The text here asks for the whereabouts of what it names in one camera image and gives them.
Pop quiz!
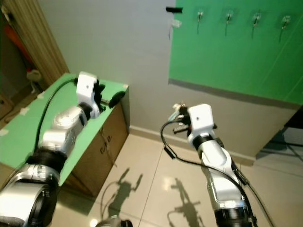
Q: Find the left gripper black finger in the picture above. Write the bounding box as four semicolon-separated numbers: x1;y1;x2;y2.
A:
109;91;126;108

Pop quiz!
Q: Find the brown cardboard box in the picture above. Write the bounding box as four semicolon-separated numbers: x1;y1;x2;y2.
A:
61;85;131;197

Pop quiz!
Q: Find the small white round object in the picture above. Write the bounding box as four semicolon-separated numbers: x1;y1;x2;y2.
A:
27;70;42;82

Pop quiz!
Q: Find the green sheet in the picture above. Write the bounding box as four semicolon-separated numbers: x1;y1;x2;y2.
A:
0;72;129;186

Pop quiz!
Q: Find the brown wooden door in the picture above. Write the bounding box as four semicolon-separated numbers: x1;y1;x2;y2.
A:
0;98;13;120

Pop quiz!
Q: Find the grey robot leg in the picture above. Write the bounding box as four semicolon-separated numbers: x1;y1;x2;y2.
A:
97;215;133;227

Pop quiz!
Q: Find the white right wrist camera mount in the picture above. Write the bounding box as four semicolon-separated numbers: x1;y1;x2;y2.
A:
187;104;217;148

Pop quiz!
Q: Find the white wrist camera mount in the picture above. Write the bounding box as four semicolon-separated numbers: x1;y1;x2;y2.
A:
77;71;100;117
187;104;217;148

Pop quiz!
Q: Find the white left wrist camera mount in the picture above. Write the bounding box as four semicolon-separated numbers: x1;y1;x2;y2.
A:
77;71;100;117

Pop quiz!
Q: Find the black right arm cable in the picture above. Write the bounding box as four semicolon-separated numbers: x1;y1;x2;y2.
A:
160;121;275;227

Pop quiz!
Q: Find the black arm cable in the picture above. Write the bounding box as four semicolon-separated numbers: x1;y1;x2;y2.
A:
46;78;79;139
160;121;275;227

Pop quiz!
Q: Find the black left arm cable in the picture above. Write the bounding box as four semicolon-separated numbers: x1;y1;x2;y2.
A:
46;78;79;139

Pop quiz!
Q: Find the green wall board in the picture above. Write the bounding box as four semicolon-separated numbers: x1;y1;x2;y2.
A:
168;0;303;105

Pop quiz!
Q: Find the wooden door frame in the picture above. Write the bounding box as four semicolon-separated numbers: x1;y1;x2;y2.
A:
2;0;70;87

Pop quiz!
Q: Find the red handle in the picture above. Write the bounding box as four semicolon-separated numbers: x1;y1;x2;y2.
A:
4;26;36;70

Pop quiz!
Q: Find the clear wall hook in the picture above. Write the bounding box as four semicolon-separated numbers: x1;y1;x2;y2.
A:
196;9;205;35
280;15;292;42
251;13;263;39
225;10;235;36

